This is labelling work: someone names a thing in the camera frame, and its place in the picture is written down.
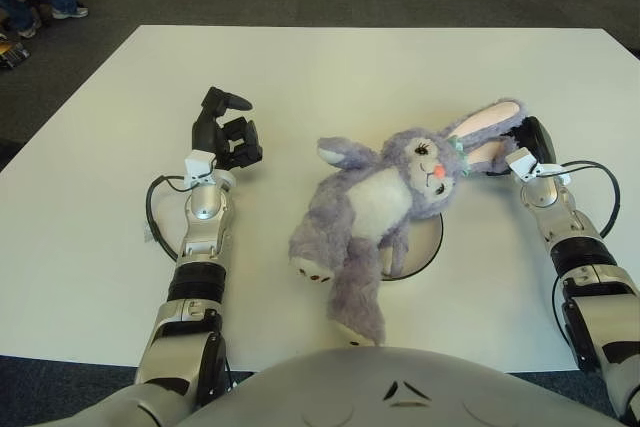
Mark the white plate black rim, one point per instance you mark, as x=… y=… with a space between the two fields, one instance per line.
x=425 y=242

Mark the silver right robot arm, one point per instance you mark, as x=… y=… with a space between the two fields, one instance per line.
x=575 y=242

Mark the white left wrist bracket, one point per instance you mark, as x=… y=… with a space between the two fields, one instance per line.
x=197 y=166

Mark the dark box on floor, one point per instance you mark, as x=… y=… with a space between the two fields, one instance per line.
x=12 y=53

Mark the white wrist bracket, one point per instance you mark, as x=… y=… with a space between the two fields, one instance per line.
x=197 y=166
x=522 y=162

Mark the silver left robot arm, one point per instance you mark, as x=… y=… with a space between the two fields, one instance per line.
x=205 y=232

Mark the purple plush bunny doll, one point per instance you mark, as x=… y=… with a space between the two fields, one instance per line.
x=380 y=197

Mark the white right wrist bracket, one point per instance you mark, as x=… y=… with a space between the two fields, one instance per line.
x=522 y=162

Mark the silver robot torso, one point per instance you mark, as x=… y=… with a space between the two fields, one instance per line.
x=390 y=397

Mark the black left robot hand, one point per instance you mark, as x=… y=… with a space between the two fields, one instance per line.
x=205 y=134

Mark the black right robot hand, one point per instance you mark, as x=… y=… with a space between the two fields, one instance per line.
x=540 y=139

